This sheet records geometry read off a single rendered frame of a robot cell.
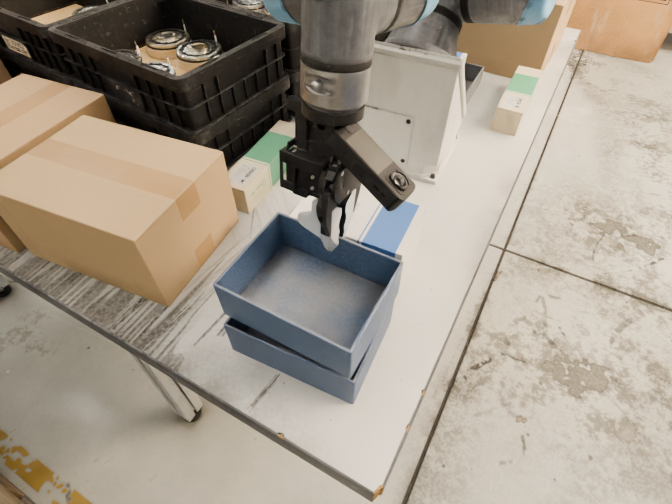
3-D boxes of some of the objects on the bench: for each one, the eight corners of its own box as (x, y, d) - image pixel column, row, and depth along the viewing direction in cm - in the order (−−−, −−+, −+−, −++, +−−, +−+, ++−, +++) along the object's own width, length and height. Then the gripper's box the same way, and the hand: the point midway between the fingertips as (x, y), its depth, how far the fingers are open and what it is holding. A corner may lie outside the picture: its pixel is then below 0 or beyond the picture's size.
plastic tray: (480, 84, 118) (484, 66, 114) (458, 118, 106) (462, 99, 103) (391, 63, 126) (392, 46, 123) (361, 92, 115) (362, 74, 111)
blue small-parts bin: (391, 320, 67) (395, 295, 62) (353, 405, 58) (354, 383, 53) (281, 278, 73) (277, 251, 67) (231, 349, 64) (222, 324, 58)
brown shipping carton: (60, 138, 100) (22, 72, 88) (133, 161, 95) (103, 93, 83) (-63, 219, 82) (-131, 150, 70) (19, 253, 76) (-40, 184, 64)
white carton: (418, 243, 78) (426, 207, 71) (396, 290, 71) (402, 255, 64) (322, 211, 84) (321, 175, 77) (292, 252, 77) (288, 216, 70)
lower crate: (296, 122, 105) (292, 75, 96) (208, 187, 89) (194, 137, 80) (184, 79, 120) (172, 35, 111) (92, 127, 103) (69, 80, 94)
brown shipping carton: (239, 220, 82) (223, 151, 70) (169, 307, 69) (133, 241, 57) (117, 182, 90) (83, 114, 78) (32, 254, 76) (-25, 185, 64)
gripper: (317, 78, 52) (312, 216, 66) (271, 102, 46) (276, 249, 60) (380, 96, 49) (360, 236, 63) (339, 125, 43) (328, 273, 57)
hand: (337, 243), depth 60 cm, fingers closed, pressing on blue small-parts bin
